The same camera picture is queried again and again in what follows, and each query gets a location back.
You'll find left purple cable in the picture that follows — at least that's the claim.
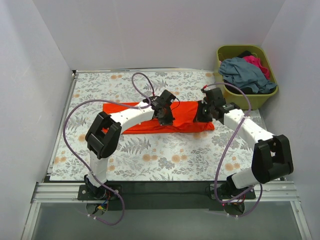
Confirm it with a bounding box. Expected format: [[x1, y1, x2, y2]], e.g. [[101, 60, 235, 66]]
[[62, 72, 153, 226]]

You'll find grey-blue t-shirt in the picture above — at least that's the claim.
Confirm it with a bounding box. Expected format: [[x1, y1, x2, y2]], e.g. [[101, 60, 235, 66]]
[[218, 57, 277, 95]]

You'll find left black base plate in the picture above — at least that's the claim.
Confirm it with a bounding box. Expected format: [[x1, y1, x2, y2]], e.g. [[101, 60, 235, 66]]
[[77, 184, 118, 201]]

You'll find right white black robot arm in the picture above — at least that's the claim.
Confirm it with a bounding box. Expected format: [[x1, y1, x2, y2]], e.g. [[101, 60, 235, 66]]
[[194, 85, 294, 201]]

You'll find olive green plastic bin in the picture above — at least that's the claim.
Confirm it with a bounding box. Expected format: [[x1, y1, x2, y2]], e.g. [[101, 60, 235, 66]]
[[214, 44, 279, 110]]

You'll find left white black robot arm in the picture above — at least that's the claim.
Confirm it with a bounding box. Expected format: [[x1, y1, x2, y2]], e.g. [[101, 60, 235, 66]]
[[84, 90, 176, 200]]

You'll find orange t-shirt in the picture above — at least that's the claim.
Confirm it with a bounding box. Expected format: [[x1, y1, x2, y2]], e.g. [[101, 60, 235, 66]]
[[102, 100, 216, 135]]

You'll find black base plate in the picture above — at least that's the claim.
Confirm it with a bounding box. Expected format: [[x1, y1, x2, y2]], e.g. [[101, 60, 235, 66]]
[[77, 184, 118, 201], [204, 183, 256, 200]]

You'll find aluminium frame rail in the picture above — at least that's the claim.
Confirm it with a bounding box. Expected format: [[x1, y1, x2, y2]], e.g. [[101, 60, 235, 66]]
[[22, 181, 312, 240]]

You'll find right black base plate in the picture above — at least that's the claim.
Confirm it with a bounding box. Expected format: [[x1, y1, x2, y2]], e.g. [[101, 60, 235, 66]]
[[204, 183, 256, 200]]

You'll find pink t-shirt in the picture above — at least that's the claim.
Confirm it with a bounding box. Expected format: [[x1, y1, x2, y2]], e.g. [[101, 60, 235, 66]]
[[243, 55, 271, 80]]

